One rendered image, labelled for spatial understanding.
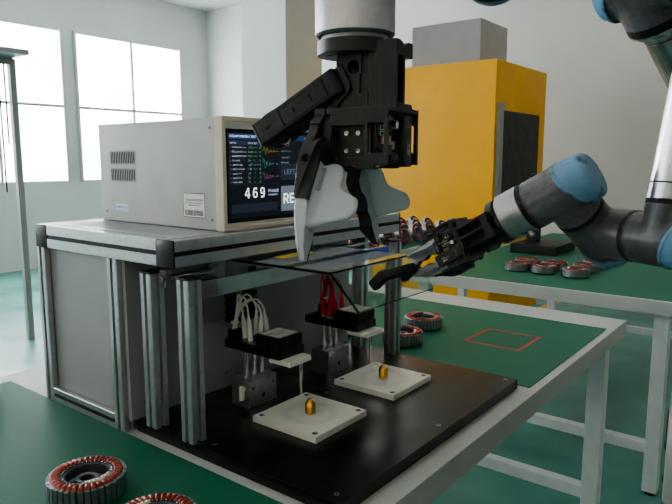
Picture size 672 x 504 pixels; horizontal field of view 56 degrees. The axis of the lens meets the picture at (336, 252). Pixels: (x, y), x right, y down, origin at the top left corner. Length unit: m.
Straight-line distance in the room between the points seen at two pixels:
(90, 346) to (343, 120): 0.86
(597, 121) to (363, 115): 5.88
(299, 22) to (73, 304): 4.29
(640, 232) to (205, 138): 0.73
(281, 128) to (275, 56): 4.67
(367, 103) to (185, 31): 8.78
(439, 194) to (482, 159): 0.44
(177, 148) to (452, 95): 3.80
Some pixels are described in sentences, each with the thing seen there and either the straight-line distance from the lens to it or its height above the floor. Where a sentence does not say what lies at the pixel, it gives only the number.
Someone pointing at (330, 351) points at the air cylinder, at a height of 0.82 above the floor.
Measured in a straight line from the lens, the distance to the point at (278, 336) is 1.18.
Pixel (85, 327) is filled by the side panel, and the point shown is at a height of 0.92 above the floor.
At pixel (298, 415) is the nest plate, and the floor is 0.78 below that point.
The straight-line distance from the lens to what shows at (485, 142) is 4.75.
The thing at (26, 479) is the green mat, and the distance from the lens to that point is 1.15.
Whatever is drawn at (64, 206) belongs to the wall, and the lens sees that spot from 8.14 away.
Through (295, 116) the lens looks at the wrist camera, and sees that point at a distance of 0.62.
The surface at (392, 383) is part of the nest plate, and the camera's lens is 1.34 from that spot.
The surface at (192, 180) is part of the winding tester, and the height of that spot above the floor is 1.21.
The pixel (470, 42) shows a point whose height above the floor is 2.13.
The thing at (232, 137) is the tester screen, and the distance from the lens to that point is 1.15.
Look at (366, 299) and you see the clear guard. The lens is 1.02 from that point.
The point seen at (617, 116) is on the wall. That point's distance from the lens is 6.37.
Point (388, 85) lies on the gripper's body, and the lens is 0.58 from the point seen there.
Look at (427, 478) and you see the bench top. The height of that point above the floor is 0.75.
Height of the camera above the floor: 1.24
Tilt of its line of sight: 8 degrees down
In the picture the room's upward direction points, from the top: straight up
